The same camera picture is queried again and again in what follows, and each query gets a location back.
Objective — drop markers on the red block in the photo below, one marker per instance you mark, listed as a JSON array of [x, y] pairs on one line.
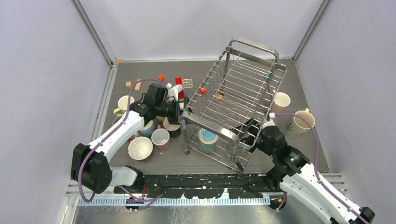
[[178, 81]]

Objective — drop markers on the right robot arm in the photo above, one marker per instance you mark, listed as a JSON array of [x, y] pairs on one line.
[[294, 174]]

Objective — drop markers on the light blue faceted mug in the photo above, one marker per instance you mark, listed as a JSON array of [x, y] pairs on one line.
[[147, 130]]

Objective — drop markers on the cream mug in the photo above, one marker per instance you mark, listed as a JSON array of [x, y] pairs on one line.
[[300, 124]]

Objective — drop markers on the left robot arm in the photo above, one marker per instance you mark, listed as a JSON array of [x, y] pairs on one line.
[[90, 163]]

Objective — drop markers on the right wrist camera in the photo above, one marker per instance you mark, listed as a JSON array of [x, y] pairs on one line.
[[269, 120]]

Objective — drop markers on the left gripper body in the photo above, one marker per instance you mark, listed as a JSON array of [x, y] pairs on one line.
[[172, 109]]

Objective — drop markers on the long wooden block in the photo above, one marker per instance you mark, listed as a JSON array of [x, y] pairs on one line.
[[137, 86]]

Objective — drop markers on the salmon pink mug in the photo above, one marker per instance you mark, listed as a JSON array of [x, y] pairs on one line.
[[161, 139]]

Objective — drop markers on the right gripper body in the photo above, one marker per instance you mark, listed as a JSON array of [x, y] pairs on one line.
[[260, 145]]

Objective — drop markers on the steel wire dish rack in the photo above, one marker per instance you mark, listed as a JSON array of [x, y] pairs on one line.
[[239, 74]]

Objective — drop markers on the blue butterfly mug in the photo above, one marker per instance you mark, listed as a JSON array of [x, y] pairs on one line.
[[207, 141]]

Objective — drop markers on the small white wire basket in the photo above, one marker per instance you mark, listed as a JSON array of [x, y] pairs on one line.
[[187, 83]]

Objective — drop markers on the pale yellow faceted mug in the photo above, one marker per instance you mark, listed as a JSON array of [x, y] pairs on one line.
[[123, 104]]

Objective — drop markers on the pink faceted mug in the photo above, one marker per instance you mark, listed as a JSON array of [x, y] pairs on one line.
[[281, 102]]

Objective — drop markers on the black mug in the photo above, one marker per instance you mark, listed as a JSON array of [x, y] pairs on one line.
[[173, 129]]

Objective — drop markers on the dark red mug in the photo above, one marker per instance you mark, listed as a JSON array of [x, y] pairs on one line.
[[141, 149]]

